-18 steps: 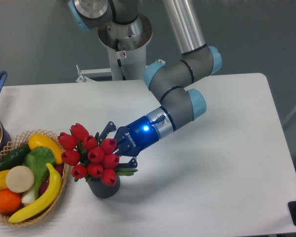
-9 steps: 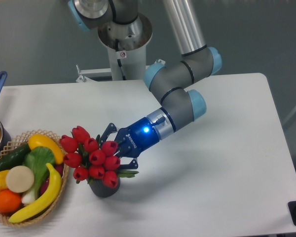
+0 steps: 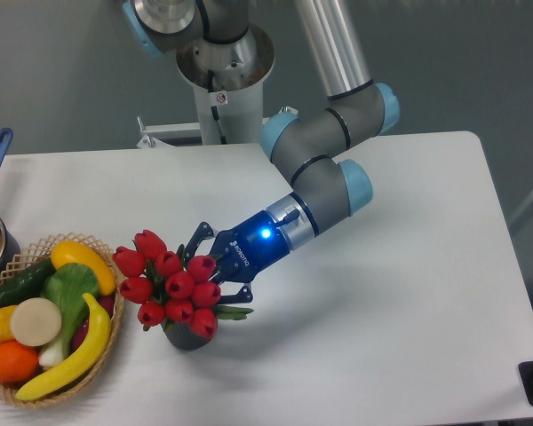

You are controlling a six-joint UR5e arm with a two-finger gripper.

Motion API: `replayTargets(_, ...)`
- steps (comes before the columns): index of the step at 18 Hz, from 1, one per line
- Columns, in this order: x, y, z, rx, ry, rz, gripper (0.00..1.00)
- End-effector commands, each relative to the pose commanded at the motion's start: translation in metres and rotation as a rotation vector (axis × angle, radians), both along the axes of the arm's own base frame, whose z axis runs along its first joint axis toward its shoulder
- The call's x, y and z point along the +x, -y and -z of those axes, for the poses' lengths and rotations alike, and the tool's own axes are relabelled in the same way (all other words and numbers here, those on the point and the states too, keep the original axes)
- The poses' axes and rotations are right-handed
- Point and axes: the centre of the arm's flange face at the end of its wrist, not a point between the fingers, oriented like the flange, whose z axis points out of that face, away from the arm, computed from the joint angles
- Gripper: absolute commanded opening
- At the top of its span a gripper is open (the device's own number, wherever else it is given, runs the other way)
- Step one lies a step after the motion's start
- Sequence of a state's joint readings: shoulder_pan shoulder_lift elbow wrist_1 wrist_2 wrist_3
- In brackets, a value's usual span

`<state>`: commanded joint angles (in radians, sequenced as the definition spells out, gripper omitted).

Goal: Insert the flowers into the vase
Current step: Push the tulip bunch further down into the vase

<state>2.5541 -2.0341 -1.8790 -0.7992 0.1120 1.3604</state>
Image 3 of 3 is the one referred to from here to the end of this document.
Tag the blue Robotiq gripper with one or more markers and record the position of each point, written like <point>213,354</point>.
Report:
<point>245,251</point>

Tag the red tulip bouquet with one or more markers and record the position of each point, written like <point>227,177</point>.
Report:
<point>172,289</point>

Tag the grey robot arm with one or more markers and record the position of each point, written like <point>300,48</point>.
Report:
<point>324,190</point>

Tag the dark grey ribbed vase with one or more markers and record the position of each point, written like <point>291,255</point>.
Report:
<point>183,338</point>

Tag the red vegetable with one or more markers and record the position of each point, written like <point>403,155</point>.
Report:
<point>108,303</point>

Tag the yellow banana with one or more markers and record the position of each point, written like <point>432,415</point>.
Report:
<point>76,364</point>

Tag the yellow squash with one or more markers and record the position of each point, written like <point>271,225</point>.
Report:
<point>68,252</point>

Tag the green bok choy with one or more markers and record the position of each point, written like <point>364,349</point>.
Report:
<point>65,288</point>

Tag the green cucumber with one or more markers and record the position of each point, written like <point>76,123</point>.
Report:
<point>26,284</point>

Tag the beige round disc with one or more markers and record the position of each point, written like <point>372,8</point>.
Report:
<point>35,322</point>

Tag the woven wicker basket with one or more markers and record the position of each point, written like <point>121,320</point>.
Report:
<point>33,254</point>

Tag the orange fruit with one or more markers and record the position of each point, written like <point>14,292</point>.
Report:
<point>18,362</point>

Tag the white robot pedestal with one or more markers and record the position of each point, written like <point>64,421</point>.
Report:
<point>227,82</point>

